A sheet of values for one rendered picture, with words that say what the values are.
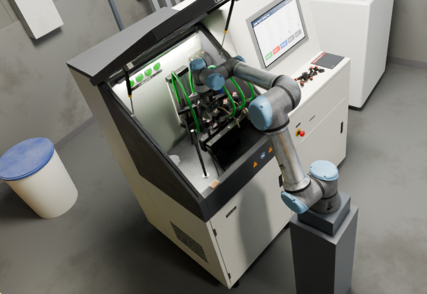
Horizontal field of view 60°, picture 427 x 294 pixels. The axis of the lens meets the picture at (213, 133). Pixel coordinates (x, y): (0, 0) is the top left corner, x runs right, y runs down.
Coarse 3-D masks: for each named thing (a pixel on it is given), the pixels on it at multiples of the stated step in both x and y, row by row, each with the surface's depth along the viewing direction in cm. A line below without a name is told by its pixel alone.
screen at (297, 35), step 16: (288, 0) 223; (256, 16) 209; (272, 16) 217; (288, 16) 226; (256, 32) 211; (272, 32) 219; (288, 32) 228; (304, 32) 238; (256, 48) 213; (272, 48) 221; (288, 48) 231; (272, 64) 224
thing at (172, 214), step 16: (160, 192) 215; (160, 208) 237; (176, 208) 211; (176, 224) 233; (192, 224) 207; (208, 224) 191; (288, 224) 268; (176, 240) 259; (192, 240) 228; (208, 240) 203; (272, 240) 255; (192, 256) 253; (208, 256) 223; (256, 256) 246; (224, 272) 223
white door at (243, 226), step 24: (264, 168) 211; (240, 192) 202; (264, 192) 222; (216, 216) 193; (240, 216) 212; (264, 216) 233; (288, 216) 260; (216, 240) 203; (240, 240) 222; (264, 240) 246; (240, 264) 234
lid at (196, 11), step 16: (208, 0) 104; (224, 0) 115; (176, 16) 108; (192, 16) 107; (160, 32) 110; (176, 32) 182; (128, 48) 129; (144, 48) 119; (112, 64) 146; (128, 64) 145; (96, 80) 171
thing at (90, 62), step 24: (192, 0) 234; (144, 24) 212; (96, 48) 201; (120, 48) 195; (72, 72) 197; (96, 72) 180; (96, 96) 193; (96, 120) 221; (120, 144) 215; (144, 192) 242
